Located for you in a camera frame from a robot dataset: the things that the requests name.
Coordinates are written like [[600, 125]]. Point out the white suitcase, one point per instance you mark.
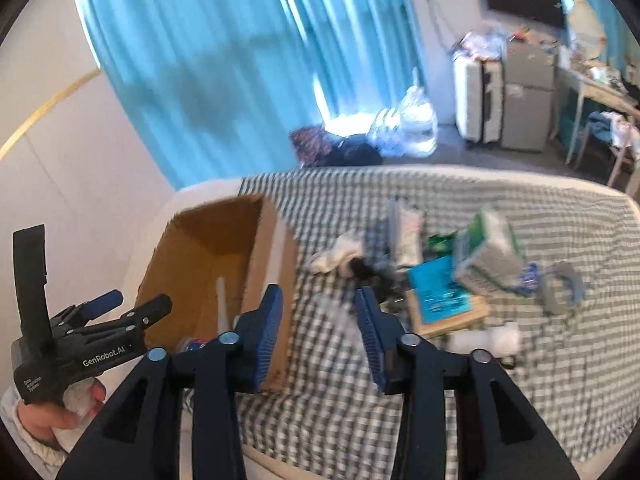
[[472, 100]]

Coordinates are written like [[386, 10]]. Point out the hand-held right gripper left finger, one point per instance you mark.
[[267, 332]]

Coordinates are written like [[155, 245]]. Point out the white garment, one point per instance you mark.
[[625, 130]]

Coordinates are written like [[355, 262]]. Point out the pile of packets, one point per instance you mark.
[[477, 45]]

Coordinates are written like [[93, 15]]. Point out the blue booklet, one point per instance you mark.
[[440, 290]]

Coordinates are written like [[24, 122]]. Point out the blue cloth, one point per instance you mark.
[[599, 127]]

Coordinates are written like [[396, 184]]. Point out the white oval mirror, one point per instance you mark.
[[587, 27]]

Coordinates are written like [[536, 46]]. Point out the green and white carton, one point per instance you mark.
[[487, 255]]

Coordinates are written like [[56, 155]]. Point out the clear plastic bag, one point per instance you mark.
[[412, 120]]

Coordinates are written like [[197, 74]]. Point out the blue and white tissue packet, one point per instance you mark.
[[529, 277]]

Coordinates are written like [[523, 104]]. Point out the person's left hand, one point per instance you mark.
[[45, 415]]

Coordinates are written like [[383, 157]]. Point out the white cloth wad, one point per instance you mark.
[[77, 402]]

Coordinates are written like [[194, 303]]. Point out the green snack packet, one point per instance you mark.
[[440, 245]]

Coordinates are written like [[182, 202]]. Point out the person's left forearm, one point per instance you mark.
[[25, 445]]

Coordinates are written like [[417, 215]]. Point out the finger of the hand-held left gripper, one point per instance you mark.
[[145, 312], [102, 302]]

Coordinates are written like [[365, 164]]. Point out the white sock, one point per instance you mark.
[[335, 255]]

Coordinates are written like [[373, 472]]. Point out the grey labelled packet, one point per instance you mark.
[[407, 235]]

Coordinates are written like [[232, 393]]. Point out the dark patterned bag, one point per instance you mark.
[[310, 147]]

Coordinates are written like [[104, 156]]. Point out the white tube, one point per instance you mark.
[[482, 339]]

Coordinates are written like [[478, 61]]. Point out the white dressing desk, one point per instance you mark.
[[590, 87]]

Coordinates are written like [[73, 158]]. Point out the wooden chair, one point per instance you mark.
[[617, 160]]

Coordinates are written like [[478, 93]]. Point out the grey small fridge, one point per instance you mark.
[[527, 95]]

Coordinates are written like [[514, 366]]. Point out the brown cardboard box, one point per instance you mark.
[[210, 240]]

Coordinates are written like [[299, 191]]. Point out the tan flat box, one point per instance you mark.
[[470, 317]]

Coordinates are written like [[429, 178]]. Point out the black bag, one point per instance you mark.
[[355, 152]]

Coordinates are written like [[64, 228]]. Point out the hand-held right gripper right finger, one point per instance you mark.
[[372, 342]]

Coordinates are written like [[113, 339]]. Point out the blue and red can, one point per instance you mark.
[[192, 345]]

